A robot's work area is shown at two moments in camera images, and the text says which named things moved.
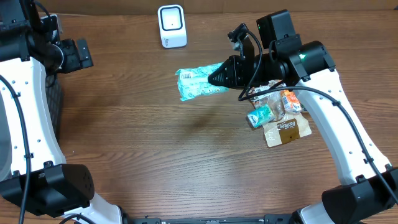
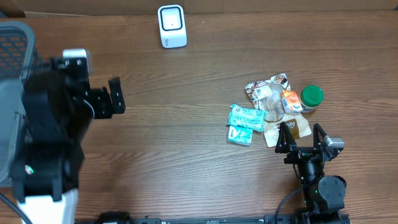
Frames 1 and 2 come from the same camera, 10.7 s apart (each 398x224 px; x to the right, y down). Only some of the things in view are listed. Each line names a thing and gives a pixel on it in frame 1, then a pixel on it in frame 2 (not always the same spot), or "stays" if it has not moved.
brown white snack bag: (287, 126) stays
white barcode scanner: (172, 26) stays
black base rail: (267, 219) stays
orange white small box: (290, 102) stays
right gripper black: (230, 68) -> (284, 143)
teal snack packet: (193, 82) -> (247, 118)
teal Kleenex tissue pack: (259, 116) -> (240, 135)
